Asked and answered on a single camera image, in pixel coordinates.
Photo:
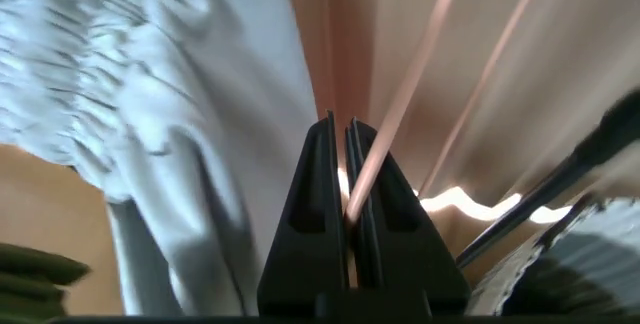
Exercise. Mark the beige curtain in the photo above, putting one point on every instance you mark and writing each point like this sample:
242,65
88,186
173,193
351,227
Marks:
500,64

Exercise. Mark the black clothes rack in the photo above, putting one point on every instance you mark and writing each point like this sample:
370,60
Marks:
550,184

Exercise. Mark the white laundry basket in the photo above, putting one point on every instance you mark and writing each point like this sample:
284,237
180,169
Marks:
575,264

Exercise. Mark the pale grey shorts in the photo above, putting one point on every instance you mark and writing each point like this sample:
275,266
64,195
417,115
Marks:
175,114

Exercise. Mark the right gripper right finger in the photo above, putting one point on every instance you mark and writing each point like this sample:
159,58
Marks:
405,249

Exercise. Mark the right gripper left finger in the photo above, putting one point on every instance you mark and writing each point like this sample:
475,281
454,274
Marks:
305,249

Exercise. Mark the green garment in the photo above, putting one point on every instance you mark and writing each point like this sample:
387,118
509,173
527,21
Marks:
30,279

